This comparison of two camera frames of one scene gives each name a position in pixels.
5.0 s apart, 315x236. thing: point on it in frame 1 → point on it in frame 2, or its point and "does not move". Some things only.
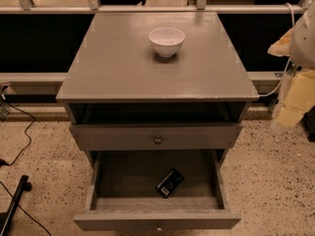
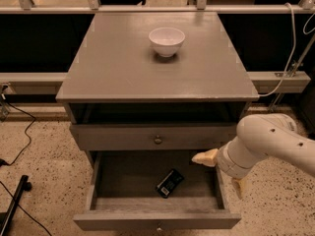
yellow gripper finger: x=283 y=46 → x=208 y=157
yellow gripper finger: x=300 y=95 → x=240 y=186
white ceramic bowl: x=166 y=41 does not move
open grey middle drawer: x=123 y=191 does not move
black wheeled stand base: x=6 y=218 does not move
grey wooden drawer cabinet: x=121 y=95 does not move
